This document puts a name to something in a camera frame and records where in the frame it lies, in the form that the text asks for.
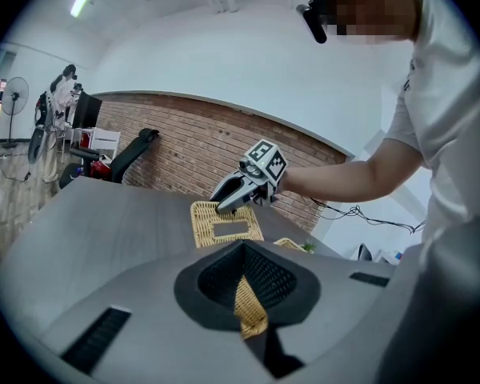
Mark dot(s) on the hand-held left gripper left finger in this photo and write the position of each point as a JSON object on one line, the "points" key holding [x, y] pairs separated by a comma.
{"points": [[144, 314]]}

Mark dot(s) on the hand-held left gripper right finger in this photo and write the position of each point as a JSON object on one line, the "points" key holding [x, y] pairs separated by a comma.
{"points": [[336, 314]]}

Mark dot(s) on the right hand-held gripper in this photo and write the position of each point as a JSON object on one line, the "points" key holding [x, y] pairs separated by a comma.
{"points": [[270, 162]]}

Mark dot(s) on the woven wicker basket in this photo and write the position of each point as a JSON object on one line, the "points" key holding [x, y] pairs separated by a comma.
{"points": [[204, 222]]}

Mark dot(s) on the person's right forearm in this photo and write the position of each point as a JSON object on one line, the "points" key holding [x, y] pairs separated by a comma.
{"points": [[344, 178]]}

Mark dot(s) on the small spiky potted plant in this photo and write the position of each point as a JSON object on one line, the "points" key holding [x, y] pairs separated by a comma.
{"points": [[310, 246]]}

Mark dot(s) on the black office chair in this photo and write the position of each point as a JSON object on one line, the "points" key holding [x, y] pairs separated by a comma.
{"points": [[132, 154]]}

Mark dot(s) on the red bag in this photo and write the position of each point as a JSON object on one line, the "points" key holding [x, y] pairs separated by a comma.
{"points": [[100, 168]]}

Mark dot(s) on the white slatted chair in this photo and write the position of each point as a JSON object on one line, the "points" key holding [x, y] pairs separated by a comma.
{"points": [[104, 138]]}

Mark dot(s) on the black monitor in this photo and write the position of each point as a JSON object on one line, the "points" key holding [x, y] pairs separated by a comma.
{"points": [[87, 110]]}

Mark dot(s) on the person's head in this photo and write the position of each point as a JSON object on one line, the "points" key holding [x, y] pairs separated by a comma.
{"points": [[368, 10]]}

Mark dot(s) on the person's white t-shirt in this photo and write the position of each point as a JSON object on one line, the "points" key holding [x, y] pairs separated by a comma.
{"points": [[444, 94]]}

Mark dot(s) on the black standing fan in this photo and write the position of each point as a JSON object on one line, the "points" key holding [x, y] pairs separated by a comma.
{"points": [[15, 96]]}

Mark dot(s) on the ceiling strip light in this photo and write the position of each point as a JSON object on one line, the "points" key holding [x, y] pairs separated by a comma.
{"points": [[82, 0]]}

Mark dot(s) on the black head-worn camera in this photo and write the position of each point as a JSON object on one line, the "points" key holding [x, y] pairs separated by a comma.
{"points": [[318, 26]]}

